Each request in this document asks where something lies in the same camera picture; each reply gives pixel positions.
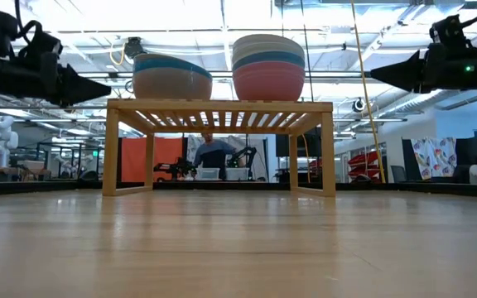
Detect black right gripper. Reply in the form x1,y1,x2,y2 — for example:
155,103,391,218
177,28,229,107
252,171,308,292
369,44,477,94

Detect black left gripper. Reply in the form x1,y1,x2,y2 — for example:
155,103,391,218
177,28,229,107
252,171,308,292
0,51,112,107

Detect light blue bowl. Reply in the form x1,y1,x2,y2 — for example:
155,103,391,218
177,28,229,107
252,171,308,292
133,57,214,80

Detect pink bowl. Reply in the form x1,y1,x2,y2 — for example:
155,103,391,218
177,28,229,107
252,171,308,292
233,60,306,103

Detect wooden slatted shelf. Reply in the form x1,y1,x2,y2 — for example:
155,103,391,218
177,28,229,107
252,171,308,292
101,98,337,198

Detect floral cloth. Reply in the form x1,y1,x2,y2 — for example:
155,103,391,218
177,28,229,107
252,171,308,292
410,136,458,181

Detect orange partition panel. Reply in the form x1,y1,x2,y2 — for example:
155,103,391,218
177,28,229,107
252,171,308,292
120,137,185,183

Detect red storage bins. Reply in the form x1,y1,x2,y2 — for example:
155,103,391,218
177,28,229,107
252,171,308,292
348,150,383,183

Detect black office chair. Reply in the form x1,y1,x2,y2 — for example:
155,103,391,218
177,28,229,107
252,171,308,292
389,164,408,184

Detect black monitor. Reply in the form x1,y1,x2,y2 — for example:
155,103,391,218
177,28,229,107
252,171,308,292
275,127,323,158

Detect clear plastic bin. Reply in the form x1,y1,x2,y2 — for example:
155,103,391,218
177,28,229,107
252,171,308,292
224,167,250,182
196,167,221,181

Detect silver ceiling air duct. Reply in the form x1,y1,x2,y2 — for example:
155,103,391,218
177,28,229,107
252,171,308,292
381,89,477,121

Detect yellow hanging cable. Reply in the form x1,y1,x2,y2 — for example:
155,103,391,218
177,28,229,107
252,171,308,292
349,0,387,184

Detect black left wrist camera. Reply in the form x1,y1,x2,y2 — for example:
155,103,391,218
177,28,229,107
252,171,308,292
14,0,64,63

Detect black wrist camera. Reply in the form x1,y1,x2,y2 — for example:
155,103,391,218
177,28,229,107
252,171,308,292
14,0,64,63
428,14,471,49

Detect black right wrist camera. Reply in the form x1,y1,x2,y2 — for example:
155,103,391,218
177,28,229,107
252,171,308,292
428,14,471,49

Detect black ceiling cable reel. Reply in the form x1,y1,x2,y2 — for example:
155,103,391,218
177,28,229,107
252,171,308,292
109,36,147,66

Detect black hanging cable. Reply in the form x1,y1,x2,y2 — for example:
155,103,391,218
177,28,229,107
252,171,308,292
299,0,315,103

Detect black aluminium table frame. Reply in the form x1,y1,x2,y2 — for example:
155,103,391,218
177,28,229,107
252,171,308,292
0,180,477,199

